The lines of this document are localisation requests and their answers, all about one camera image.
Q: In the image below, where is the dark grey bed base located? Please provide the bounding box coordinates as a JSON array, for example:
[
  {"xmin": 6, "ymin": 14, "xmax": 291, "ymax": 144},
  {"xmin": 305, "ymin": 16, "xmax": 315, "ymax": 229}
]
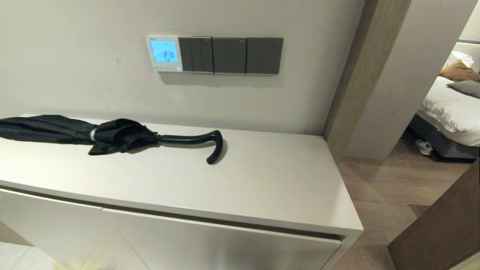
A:
[{"xmin": 408, "ymin": 114, "xmax": 480, "ymax": 163}]

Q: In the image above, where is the white wall thermostat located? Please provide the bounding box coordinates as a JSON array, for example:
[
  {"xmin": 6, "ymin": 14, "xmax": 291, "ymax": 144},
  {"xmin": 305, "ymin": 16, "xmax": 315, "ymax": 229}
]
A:
[{"xmin": 145, "ymin": 36, "xmax": 183, "ymax": 72}]

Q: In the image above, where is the beige bed headboard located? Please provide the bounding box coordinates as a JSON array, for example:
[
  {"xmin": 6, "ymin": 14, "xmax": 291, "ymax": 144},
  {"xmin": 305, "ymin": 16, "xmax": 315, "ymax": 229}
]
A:
[{"xmin": 454, "ymin": 37, "xmax": 480, "ymax": 72}]

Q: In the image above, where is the checkered grey pillow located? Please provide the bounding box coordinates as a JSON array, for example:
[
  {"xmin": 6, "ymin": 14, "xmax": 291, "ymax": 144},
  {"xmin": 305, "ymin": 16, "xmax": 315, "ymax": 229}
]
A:
[{"xmin": 446, "ymin": 79, "xmax": 480, "ymax": 99}]

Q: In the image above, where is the brown wooden door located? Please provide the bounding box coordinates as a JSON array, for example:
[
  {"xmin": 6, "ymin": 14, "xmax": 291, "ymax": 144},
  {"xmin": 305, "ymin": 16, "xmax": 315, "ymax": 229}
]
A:
[{"xmin": 387, "ymin": 159, "xmax": 480, "ymax": 270}]

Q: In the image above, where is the black folded umbrella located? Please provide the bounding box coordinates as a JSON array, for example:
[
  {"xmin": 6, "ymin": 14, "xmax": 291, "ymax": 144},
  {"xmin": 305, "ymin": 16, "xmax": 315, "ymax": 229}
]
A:
[{"xmin": 0, "ymin": 114, "xmax": 224, "ymax": 165}]

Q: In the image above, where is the white sideboard cabinet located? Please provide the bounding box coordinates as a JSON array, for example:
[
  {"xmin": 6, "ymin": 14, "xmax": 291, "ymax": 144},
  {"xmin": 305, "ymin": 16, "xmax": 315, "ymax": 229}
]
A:
[{"xmin": 0, "ymin": 114, "xmax": 364, "ymax": 270}]

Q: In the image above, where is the brown pillow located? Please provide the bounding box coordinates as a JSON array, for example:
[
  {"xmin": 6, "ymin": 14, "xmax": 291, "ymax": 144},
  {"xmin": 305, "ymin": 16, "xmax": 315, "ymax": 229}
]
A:
[{"xmin": 439, "ymin": 61, "xmax": 480, "ymax": 83}]

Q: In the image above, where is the white teal slipper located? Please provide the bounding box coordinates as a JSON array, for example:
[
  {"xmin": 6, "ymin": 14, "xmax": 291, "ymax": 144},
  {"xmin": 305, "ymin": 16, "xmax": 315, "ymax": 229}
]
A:
[{"xmin": 414, "ymin": 139, "xmax": 434, "ymax": 156}]

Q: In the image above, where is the white pillow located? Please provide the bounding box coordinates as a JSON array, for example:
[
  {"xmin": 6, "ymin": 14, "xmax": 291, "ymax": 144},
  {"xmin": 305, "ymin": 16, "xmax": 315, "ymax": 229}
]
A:
[{"xmin": 442, "ymin": 50, "xmax": 475, "ymax": 70}]

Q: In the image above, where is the light wooden door frame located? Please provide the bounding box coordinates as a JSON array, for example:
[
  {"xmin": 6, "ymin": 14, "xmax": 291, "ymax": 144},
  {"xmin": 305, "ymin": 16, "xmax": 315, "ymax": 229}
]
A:
[{"xmin": 323, "ymin": 0, "xmax": 412, "ymax": 164}]

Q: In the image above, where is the grey triple rocker switch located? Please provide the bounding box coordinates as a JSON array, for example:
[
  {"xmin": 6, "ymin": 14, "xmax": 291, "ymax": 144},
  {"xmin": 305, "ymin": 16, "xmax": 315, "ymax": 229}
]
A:
[{"xmin": 179, "ymin": 36, "xmax": 213, "ymax": 73}]

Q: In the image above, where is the grey single rocker switch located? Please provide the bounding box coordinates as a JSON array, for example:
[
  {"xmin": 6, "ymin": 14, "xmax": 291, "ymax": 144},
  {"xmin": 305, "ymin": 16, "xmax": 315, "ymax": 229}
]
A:
[
  {"xmin": 246, "ymin": 37, "xmax": 284, "ymax": 75},
  {"xmin": 212, "ymin": 37, "xmax": 247, "ymax": 74}
]

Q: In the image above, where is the white bed with pillows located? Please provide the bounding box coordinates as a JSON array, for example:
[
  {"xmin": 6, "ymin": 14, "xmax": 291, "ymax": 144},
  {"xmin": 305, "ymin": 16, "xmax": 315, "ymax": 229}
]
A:
[{"xmin": 417, "ymin": 76, "xmax": 480, "ymax": 147}]

